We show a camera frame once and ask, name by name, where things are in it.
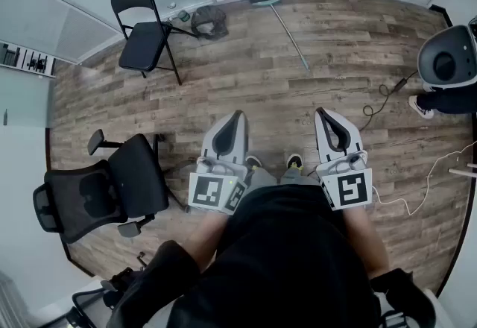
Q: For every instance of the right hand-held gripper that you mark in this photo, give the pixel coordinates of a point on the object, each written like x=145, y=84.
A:
x=350, y=188

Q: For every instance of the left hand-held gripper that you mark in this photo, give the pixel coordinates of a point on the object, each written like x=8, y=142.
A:
x=203, y=192

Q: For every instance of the person's right forearm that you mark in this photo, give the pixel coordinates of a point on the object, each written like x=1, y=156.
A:
x=367, y=241

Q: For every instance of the person's left forearm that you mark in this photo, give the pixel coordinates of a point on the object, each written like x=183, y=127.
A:
x=206, y=241

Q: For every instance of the person's left shoe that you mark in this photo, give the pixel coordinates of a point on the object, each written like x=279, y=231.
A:
x=254, y=161

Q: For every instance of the person's right shoe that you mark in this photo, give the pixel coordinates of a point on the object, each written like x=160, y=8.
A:
x=294, y=161

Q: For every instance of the person's right leg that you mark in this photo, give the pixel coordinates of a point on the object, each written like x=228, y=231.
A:
x=296, y=178

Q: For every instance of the black mesh office chair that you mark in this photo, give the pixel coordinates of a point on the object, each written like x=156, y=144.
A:
x=138, y=173
x=87, y=300

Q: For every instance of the black garbage bag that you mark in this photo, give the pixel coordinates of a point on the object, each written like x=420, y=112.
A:
x=208, y=22

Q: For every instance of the black folding chair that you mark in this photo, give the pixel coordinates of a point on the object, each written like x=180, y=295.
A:
x=141, y=47

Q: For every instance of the green label plastic bottle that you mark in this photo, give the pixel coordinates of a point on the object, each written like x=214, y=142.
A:
x=183, y=16

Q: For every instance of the person's black top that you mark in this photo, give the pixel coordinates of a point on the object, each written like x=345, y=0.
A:
x=283, y=263

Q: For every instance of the clear plastic bottle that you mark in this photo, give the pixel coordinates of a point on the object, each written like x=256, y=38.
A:
x=170, y=19

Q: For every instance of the small dark wall fixture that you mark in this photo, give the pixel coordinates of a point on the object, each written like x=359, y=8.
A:
x=5, y=117

